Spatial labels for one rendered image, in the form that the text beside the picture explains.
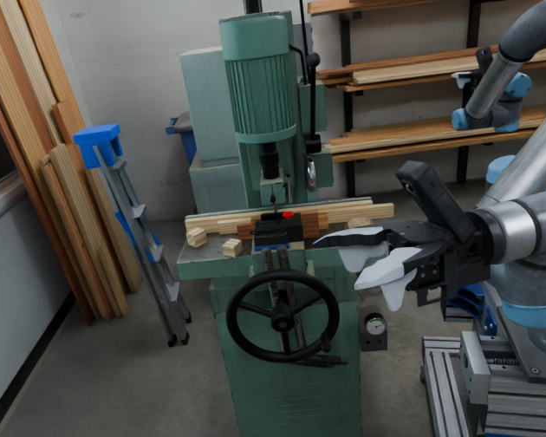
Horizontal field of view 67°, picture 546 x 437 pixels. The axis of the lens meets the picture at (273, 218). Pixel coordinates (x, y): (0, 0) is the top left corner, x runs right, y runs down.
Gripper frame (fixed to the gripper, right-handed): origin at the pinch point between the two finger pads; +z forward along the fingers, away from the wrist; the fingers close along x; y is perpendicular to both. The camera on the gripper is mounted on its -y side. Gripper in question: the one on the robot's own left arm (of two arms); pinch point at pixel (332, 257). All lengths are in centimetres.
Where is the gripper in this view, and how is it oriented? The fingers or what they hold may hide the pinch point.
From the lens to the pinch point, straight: 48.9
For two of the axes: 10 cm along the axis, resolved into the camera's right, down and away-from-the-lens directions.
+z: -9.6, 2.1, -1.8
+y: 1.5, 9.4, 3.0
